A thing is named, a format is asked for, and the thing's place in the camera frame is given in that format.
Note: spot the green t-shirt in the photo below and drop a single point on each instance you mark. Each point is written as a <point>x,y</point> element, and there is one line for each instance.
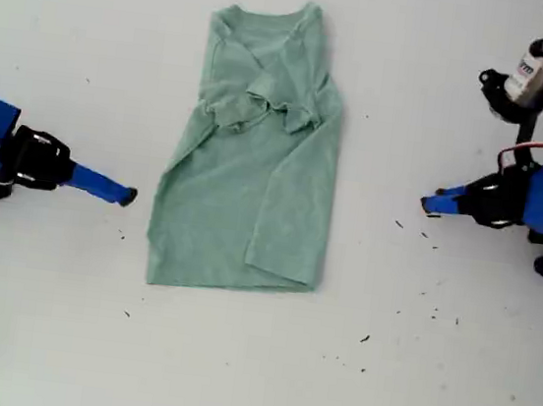
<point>231,208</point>

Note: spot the silver camera box with label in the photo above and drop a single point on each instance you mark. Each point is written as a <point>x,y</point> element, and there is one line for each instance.
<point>540,70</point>

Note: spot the black camera stalk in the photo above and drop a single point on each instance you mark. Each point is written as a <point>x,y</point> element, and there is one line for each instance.
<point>529,125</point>

